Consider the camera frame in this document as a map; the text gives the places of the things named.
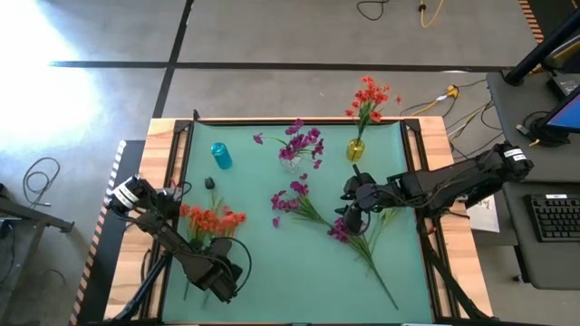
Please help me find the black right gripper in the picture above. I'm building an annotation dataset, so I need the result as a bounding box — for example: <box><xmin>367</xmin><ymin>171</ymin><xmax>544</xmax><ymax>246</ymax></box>
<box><xmin>334</xmin><ymin>163</ymin><xmax>392</xmax><ymax>236</ymax></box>

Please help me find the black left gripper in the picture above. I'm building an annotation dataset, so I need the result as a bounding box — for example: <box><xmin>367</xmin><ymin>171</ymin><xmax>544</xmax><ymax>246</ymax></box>
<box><xmin>198</xmin><ymin>236</ymin><xmax>244</xmax><ymax>304</ymax></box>

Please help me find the yellow glass vase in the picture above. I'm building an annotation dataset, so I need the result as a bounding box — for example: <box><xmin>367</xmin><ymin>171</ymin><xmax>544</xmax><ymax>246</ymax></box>
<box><xmin>347</xmin><ymin>138</ymin><xmax>366</xmax><ymax>163</ymax></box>

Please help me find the clear cut-glass vase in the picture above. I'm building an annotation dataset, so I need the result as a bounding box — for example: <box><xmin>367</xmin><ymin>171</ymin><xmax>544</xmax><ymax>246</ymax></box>
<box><xmin>278</xmin><ymin>153</ymin><xmax>304</xmax><ymax>175</ymax></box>

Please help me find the blue glass vase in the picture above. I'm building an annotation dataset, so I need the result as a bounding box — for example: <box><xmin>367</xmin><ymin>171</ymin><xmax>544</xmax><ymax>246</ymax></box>
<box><xmin>210</xmin><ymin>141</ymin><xmax>234</xmax><ymax>171</ymax></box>

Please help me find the black diagonal support strut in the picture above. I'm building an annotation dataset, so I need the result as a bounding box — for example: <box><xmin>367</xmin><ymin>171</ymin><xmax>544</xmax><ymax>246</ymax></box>
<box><xmin>423</xmin><ymin>246</ymin><xmax>493</xmax><ymax>322</ymax></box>
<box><xmin>112</xmin><ymin>246</ymin><xmax>176</xmax><ymax>322</ymax></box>

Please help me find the green table mat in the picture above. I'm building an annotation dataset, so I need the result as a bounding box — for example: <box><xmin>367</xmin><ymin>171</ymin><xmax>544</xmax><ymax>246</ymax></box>
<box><xmin>161</xmin><ymin>120</ymin><xmax>434</xmax><ymax>323</ymax></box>

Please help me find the black striped-edge floor mat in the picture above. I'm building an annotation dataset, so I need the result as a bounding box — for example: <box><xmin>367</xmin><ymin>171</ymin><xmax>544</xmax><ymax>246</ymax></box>
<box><xmin>517</xmin><ymin>0</ymin><xmax>580</xmax><ymax>46</ymax></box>
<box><xmin>69</xmin><ymin>139</ymin><xmax>146</xmax><ymax>326</ymax></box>

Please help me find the white paper sheet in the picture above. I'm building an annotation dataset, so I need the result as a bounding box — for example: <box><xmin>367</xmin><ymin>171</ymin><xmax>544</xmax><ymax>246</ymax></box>
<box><xmin>469</xmin><ymin>197</ymin><xmax>500</xmax><ymax>234</ymax></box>

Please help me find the grey desk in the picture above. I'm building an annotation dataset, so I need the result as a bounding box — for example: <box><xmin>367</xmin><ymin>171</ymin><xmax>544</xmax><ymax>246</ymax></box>
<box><xmin>501</xmin><ymin>180</ymin><xmax>580</xmax><ymax>291</ymax></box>
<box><xmin>486</xmin><ymin>71</ymin><xmax>580</xmax><ymax>183</ymax></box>

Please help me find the grey metal stand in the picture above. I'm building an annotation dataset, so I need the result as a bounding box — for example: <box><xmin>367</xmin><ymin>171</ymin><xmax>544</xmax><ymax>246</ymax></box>
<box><xmin>0</xmin><ymin>183</ymin><xmax>75</xmax><ymax>326</ymax></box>

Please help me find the black keyboard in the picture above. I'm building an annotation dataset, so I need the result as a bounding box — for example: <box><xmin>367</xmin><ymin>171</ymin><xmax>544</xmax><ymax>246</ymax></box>
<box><xmin>524</xmin><ymin>193</ymin><xmax>580</xmax><ymax>244</ymax></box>

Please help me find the black monitor base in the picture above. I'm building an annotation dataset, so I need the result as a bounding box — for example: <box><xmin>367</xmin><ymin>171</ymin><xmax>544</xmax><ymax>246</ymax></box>
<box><xmin>520</xmin><ymin>110</ymin><xmax>572</xmax><ymax>149</ymax></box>

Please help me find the computer monitor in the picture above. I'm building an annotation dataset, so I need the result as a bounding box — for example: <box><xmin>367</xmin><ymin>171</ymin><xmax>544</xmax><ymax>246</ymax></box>
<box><xmin>541</xmin><ymin>83</ymin><xmax>580</xmax><ymax>135</ymax></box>

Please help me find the black slanted pole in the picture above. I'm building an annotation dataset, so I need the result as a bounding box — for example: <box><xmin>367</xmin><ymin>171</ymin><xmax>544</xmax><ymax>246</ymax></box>
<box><xmin>504</xmin><ymin>8</ymin><xmax>580</xmax><ymax>87</ymax></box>

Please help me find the black box device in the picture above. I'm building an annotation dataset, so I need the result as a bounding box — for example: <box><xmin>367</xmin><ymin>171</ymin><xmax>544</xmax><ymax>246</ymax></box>
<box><xmin>546</xmin><ymin>72</ymin><xmax>580</xmax><ymax>97</ymax></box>

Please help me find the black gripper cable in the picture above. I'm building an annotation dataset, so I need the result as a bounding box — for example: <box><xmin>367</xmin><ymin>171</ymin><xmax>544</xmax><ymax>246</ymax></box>
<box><xmin>225</xmin><ymin>235</ymin><xmax>254</xmax><ymax>294</ymax></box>

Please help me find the black metal table frame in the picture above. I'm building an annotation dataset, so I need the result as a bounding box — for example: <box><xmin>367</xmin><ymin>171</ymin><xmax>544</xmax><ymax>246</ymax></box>
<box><xmin>138</xmin><ymin>108</ymin><xmax>459</xmax><ymax>323</ymax></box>

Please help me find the black looped floor cable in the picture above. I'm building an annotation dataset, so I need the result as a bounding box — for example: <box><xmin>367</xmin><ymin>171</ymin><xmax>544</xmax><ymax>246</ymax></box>
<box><xmin>355</xmin><ymin>0</ymin><xmax>392</xmax><ymax>23</ymax></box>

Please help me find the yellow floor cable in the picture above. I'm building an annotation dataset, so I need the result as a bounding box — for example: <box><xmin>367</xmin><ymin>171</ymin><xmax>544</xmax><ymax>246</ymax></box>
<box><xmin>417</xmin><ymin>0</ymin><xmax>448</xmax><ymax>29</ymax></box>

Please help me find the black coiled floor cable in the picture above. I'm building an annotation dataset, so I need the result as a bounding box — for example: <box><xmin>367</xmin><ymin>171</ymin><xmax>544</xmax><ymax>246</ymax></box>
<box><xmin>22</xmin><ymin>157</ymin><xmax>62</xmax><ymax>208</ymax></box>

